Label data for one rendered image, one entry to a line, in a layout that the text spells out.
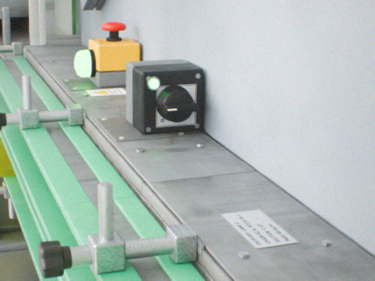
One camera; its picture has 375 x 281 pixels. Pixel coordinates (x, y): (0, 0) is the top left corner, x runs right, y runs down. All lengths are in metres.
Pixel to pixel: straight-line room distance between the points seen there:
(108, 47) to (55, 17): 0.50
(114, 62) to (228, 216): 0.57
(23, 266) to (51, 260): 0.73
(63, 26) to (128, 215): 0.99
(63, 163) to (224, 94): 0.21
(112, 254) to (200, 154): 0.28
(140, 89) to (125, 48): 0.28
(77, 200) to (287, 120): 0.23
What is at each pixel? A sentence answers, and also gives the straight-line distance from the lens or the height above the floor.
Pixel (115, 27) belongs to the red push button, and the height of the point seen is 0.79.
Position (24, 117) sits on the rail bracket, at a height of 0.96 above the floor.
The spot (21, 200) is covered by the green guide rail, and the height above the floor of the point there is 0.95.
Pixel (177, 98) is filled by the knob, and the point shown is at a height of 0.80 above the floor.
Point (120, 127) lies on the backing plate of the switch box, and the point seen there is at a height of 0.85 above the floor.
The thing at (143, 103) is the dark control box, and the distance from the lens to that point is 0.93.
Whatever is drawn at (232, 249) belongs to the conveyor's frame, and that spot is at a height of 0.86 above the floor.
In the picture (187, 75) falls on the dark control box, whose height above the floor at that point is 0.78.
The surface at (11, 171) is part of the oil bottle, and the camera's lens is 1.37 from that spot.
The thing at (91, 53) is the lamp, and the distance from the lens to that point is 1.22.
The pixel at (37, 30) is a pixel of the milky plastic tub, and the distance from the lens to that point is 1.84.
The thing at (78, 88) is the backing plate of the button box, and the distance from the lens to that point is 1.21.
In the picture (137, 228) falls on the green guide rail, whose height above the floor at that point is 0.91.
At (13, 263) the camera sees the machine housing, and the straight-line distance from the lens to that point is 1.35.
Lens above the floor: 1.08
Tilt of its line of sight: 18 degrees down
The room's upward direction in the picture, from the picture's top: 95 degrees counter-clockwise
